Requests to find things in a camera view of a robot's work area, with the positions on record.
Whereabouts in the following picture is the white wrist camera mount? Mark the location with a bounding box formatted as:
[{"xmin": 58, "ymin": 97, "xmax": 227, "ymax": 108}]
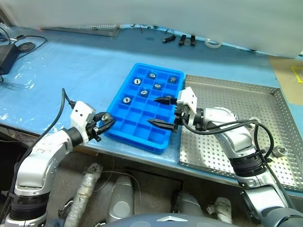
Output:
[
  {"xmin": 177, "ymin": 87, "xmax": 198, "ymax": 126},
  {"xmin": 70, "ymin": 101, "xmax": 96, "ymax": 143}
]

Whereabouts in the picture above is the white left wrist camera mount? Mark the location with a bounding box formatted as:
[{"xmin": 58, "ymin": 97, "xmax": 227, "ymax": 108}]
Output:
[{"xmin": 70, "ymin": 101, "xmax": 96, "ymax": 143}]

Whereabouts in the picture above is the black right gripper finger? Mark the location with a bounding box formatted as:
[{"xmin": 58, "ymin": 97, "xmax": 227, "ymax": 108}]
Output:
[
  {"xmin": 147, "ymin": 119, "xmax": 176, "ymax": 131},
  {"xmin": 153, "ymin": 96, "xmax": 178, "ymax": 105}
]

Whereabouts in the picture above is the thin black cable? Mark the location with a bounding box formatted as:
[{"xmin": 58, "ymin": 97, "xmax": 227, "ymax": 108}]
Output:
[{"xmin": 9, "ymin": 35, "xmax": 48, "ymax": 62}]

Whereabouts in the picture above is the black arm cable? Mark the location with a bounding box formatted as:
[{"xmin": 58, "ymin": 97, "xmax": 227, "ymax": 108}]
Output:
[
  {"xmin": 23, "ymin": 87, "xmax": 77, "ymax": 157},
  {"xmin": 181, "ymin": 119, "xmax": 296, "ymax": 209}
]

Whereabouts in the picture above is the blue plastic compartment tray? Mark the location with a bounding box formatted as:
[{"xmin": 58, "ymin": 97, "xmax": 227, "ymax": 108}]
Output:
[{"xmin": 104, "ymin": 62, "xmax": 185, "ymax": 156}]

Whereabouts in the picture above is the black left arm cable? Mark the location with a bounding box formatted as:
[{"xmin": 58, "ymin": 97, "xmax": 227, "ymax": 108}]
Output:
[{"xmin": 23, "ymin": 87, "xmax": 77, "ymax": 157}]

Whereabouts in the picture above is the grey wrapped pipe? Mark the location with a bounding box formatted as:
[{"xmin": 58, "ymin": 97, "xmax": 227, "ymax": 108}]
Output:
[{"xmin": 63, "ymin": 162, "xmax": 104, "ymax": 227}]

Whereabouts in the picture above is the white wrapped fitting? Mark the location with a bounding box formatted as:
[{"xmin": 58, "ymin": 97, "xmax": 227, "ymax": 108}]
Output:
[{"xmin": 207, "ymin": 197, "xmax": 233, "ymax": 224}]

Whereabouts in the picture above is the black round disc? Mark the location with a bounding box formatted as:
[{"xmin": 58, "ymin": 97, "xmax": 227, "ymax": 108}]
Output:
[{"xmin": 17, "ymin": 42, "xmax": 36, "ymax": 53}]

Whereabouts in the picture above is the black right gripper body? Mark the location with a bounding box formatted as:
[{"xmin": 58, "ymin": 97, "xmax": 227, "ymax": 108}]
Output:
[{"xmin": 173, "ymin": 104, "xmax": 190, "ymax": 133}]

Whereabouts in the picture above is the white tape ring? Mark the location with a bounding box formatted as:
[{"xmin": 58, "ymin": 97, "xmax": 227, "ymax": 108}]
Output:
[{"xmin": 205, "ymin": 38, "xmax": 223, "ymax": 49}]

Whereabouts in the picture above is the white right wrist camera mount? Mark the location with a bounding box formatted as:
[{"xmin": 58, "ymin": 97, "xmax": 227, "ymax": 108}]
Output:
[{"xmin": 177, "ymin": 87, "xmax": 198, "ymax": 126}]

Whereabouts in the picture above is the metal nut on metal tray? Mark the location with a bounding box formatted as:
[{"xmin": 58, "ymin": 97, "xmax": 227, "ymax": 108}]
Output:
[{"xmin": 273, "ymin": 146, "xmax": 288, "ymax": 157}]

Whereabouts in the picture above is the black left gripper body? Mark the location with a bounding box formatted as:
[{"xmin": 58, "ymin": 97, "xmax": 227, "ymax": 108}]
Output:
[{"xmin": 86, "ymin": 113, "xmax": 103, "ymax": 143}]

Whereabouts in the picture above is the flat perforated steel tray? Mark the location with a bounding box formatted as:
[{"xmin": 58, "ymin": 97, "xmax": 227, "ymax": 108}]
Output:
[{"xmin": 40, "ymin": 23, "xmax": 122, "ymax": 38}]

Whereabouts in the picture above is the black power adapter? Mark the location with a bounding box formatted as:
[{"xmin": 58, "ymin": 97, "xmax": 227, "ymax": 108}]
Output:
[{"xmin": 0, "ymin": 44, "xmax": 19, "ymax": 75}]

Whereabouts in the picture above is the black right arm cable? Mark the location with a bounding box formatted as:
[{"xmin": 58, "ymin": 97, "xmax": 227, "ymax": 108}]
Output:
[{"xmin": 181, "ymin": 119, "xmax": 296, "ymax": 209}]

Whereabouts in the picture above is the dark grey robot torso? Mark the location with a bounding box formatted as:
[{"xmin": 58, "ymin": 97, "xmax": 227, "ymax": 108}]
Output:
[{"xmin": 106, "ymin": 211, "xmax": 215, "ymax": 227}]

